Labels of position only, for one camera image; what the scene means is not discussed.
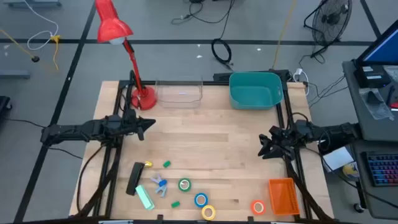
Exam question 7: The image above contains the blue tape roll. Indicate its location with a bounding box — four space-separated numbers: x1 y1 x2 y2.
194 192 209 208

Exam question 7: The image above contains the yellow connector cable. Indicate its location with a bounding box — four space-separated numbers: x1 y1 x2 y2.
49 34 62 72

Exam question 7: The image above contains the red desk lamp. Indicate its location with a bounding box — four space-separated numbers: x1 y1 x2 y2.
94 0 158 111

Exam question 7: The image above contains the grey desk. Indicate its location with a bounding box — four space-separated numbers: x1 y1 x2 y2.
341 60 398 142

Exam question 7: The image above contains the grey keyboard tray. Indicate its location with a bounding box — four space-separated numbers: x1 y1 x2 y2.
350 139 398 220

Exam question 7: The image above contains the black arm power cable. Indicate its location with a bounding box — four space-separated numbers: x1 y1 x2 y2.
76 144 106 216

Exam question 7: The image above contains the mint green stapler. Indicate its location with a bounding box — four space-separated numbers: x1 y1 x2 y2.
135 184 155 211

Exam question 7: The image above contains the black coiled cable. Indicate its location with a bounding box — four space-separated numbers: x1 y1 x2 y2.
211 0 236 71

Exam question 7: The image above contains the grey metal stand foot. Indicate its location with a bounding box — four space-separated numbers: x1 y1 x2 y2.
2 0 62 9
0 70 31 80

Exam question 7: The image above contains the black stapler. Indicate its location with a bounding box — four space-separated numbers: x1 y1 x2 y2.
126 161 146 196

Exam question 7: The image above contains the silver aluminium bracket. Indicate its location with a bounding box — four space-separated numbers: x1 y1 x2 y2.
98 219 134 224

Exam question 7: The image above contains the black aluminium frame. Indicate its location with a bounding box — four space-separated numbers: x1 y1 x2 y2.
74 70 333 224

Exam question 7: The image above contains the black mini computer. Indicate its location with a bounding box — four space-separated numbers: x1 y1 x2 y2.
354 64 392 89

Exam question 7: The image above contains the yellow tape roll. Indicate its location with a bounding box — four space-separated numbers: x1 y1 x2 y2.
201 205 216 221

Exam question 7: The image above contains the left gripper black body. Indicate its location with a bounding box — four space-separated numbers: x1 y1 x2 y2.
125 114 146 141

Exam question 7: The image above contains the teal plastic bin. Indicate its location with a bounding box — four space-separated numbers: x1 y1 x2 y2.
229 72 284 111

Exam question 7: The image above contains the white paper sheet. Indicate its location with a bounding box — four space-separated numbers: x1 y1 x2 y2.
322 146 355 172

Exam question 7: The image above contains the black power strip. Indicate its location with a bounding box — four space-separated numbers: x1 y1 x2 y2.
213 72 233 82

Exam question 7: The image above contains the black equipment case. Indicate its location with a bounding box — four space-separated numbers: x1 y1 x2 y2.
0 95 12 121

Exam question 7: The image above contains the yellow blue round object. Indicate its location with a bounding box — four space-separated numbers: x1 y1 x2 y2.
343 161 361 182

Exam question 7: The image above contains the orange tape roll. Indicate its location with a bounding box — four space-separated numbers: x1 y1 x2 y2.
251 199 266 216

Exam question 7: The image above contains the white floor cable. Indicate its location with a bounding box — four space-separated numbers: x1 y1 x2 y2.
23 0 60 51

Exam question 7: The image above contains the white plug adapter cable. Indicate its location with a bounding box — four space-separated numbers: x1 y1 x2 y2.
292 67 310 96

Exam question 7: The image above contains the computer monitor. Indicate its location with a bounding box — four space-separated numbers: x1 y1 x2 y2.
356 20 398 67

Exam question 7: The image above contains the green tape roll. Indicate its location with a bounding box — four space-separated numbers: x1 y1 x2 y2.
177 177 192 193

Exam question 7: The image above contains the black floor fan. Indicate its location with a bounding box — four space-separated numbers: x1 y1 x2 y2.
303 0 354 59

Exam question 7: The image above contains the clear plastic bin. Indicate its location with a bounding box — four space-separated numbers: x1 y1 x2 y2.
154 76 204 110

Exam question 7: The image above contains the backlit keyboard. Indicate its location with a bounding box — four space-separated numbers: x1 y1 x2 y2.
366 151 398 187

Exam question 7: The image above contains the orange extension cable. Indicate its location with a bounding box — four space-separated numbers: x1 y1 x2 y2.
272 0 298 70

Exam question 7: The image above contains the yellow cord with black plug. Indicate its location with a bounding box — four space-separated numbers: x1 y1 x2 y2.
0 27 41 63

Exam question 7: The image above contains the orange mesh basket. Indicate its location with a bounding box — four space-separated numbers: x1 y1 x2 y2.
268 177 301 216

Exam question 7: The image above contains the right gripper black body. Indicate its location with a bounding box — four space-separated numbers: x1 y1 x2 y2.
269 125 299 161

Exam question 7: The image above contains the black loose floor cable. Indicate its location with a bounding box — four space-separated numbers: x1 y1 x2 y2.
170 0 224 26

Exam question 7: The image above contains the clear plastic bag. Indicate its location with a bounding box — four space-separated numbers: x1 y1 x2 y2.
359 87 395 121

